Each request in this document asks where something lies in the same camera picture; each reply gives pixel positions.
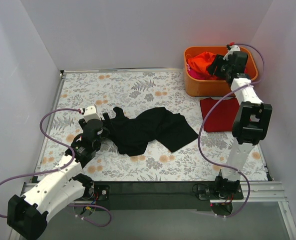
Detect orange t shirt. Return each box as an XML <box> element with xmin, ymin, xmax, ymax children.
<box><xmin>186</xmin><ymin>51</ymin><xmax>216</xmax><ymax>75</ymax></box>

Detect black t shirt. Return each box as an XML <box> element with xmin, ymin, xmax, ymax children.
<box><xmin>104</xmin><ymin>107</ymin><xmax>198</xmax><ymax>157</ymax></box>

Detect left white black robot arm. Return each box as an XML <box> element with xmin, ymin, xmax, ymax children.
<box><xmin>7</xmin><ymin>106</ymin><xmax>105</xmax><ymax>240</ymax></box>

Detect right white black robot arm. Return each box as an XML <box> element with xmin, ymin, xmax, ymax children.
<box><xmin>208</xmin><ymin>49</ymin><xmax>273</xmax><ymax>199</ymax></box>

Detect magenta pink t shirt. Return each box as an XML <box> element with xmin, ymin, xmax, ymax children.
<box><xmin>186</xmin><ymin>63</ymin><xmax>218</xmax><ymax>80</ymax></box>

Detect orange plastic laundry basket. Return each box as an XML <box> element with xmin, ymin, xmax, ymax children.
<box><xmin>183</xmin><ymin>45</ymin><xmax>259</xmax><ymax>98</ymax></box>

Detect folded dark red t shirt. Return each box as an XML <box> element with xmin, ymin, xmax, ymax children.
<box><xmin>200</xmin><ymin>97</ymin><xmax>239</xmax><ymax>133</ymax></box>

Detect floral patterned table mat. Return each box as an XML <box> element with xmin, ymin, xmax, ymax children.
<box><xmin>36</xmin><ymin>71</ymin><xmax>270</xmax><ymax>182</ymax></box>

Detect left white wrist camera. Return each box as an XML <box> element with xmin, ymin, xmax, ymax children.
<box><xmin>79</xmin><ymin>104</ymin><xmax>101</xmax><ymax>122</ymax></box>

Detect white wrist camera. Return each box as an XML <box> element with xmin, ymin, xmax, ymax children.
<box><xmin>223</xmin><ymin>42</ymin><xmax>241</xmax><ymax>61</ymax></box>
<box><xmin>79</xmin><ymin>104</ymin><xmax>101</xmax><ymax>122</ymax></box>

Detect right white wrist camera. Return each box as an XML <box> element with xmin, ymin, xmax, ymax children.
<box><xmin>223</xmin><ymin>42</ymin><xmax>241</xmax><ymax>61</ymax></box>

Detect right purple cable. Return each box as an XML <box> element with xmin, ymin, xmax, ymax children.
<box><xmin>197</xmin><ymin>42</ymin><xmax>265</xmax><ymax>219</ymax></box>

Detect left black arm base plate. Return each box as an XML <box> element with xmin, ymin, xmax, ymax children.
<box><xmin>83</xmin><ymin>185</ymin><xmax>110</xmax><ymax>201</ymax></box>

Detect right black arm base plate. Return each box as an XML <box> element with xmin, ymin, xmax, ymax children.
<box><xmin>192</xmin><ymin>183</ymin><xmax>244</xmax><ymax>201</ymax></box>

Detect aluminium frame rail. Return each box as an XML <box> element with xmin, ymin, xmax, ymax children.
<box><xmin>9</xmin><ymin>181</ymin><xmax>296</xmax><ymax>240</ymax></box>

